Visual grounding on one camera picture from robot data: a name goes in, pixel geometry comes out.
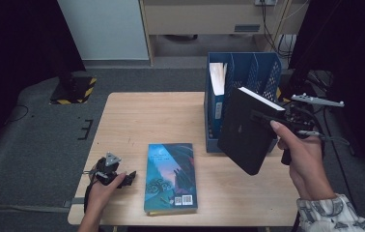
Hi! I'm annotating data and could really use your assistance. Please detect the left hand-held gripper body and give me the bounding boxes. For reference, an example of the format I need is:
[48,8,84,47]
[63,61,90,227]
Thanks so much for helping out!
[90,152,123,187]

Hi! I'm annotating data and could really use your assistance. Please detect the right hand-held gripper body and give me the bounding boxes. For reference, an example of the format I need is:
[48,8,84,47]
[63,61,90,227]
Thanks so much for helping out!
[280,92,346,166]

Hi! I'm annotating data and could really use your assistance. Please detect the black book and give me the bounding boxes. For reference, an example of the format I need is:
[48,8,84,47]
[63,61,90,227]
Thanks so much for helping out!
[217,86,287,177]

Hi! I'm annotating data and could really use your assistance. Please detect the dark teal illustrated book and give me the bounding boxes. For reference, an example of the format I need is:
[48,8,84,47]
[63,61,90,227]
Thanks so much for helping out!
[143,142,199,215]

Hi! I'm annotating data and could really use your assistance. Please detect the blue plastic file rack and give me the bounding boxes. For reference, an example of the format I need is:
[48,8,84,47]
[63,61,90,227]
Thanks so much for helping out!
[204,51,283,154]

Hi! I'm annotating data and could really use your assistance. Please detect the light blue book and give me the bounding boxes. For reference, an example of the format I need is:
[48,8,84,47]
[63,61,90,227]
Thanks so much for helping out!
[209,62,229,139]

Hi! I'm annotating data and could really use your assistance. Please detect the person's left hand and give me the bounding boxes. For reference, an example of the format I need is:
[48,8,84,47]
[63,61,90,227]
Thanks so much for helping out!
[84,172,127,220]

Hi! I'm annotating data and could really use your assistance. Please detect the person's right hand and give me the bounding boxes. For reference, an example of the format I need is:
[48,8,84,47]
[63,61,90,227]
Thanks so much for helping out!
[269,119,337,201]

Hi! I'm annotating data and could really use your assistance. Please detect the black stand base hazard stripes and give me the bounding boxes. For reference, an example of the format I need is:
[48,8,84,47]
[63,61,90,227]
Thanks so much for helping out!
[48,57,98,105]
[276,69,319,104]

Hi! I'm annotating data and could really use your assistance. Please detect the grey tape strip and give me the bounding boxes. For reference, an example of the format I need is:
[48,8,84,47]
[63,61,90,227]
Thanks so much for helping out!
[63,197,84,209]

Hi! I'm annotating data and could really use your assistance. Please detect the dark curtain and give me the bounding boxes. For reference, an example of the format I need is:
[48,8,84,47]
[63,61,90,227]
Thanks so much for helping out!
[288,0,365,182]
[0,0,87,162]

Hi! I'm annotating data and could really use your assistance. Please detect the white panel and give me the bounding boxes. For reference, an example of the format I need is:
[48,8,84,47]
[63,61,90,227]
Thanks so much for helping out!
[57,0,150,61]

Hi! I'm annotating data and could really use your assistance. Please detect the left hand-held gripper cable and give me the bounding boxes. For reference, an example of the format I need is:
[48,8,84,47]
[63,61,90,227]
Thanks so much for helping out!
[83,167,99,214]

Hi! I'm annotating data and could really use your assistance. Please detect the hand-held gripper cable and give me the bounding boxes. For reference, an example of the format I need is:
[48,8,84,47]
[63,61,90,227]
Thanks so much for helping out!
[83,167,99,214]
[297,129,356,158]

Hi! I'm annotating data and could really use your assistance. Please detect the right hand-held gripper cable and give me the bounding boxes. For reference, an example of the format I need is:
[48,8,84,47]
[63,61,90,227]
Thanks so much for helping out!
[297,129,356,158]

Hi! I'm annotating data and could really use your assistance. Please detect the black cable bundle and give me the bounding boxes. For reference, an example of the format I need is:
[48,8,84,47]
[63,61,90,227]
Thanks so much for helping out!
[260,0,298,61]

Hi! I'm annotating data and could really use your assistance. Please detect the yellow cable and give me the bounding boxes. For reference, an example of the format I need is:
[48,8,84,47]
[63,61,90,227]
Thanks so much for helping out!
[271,0,310,52]

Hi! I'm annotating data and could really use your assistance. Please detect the looped black floor cable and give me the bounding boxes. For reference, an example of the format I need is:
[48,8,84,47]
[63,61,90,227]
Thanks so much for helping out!
[5,104,30,125]

